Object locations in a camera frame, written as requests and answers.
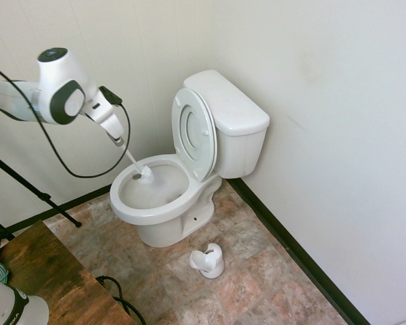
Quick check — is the dark wooden table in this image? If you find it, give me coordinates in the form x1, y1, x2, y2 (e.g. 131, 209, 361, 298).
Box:
0, 219, 137, 325

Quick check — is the black floor cable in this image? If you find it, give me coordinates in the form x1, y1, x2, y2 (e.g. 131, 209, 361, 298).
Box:
95, 276, 147, 325

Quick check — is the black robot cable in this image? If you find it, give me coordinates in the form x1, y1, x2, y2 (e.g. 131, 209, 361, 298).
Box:
0, 60, 132, 179

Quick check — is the white toilet bowl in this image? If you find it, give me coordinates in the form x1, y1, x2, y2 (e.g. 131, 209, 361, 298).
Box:
109, 154, 223, 248

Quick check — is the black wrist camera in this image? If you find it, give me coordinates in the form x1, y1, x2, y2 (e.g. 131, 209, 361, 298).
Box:
99, 85, 124, 106

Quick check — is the white toilet tank lid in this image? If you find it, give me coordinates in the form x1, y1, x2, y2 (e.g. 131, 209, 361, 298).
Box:
183, 70, 271, 137

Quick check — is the white toilet tank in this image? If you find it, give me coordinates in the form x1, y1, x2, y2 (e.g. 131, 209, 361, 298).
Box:
215, 127, 269, 179

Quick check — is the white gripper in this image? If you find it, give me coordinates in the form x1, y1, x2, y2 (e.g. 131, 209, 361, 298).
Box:
83, 94, 127, 149

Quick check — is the white toilet seat lid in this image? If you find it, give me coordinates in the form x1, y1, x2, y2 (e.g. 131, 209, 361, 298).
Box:
171, 87, 219, 182

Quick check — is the black camera tripod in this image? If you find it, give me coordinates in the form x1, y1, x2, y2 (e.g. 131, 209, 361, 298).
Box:
0, 148, 83, 229

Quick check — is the white toilet brush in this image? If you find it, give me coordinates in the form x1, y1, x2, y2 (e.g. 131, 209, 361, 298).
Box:
120, 142, 156, 186

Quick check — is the white toilet brush holder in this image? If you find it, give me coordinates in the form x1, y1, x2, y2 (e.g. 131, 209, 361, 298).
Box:
189, 242, 225, 280

